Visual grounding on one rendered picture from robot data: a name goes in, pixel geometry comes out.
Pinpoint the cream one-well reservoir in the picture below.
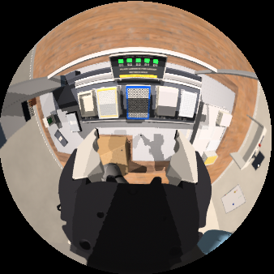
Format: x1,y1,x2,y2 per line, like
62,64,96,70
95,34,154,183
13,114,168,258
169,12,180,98
78,90,98,117

